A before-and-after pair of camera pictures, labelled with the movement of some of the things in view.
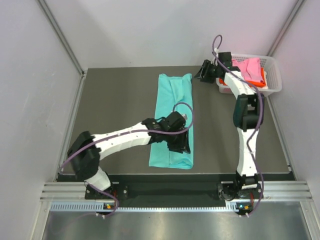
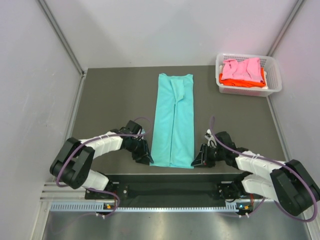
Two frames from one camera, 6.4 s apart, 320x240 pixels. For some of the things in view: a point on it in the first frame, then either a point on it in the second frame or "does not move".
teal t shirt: (174, 93) does not move
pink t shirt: (250, 68) does not move
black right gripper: (205, 67) to (202, 157)
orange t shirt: (260, 84) does not move
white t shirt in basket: (265, 87) does not move
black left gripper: (181, 145) to (144, 159)
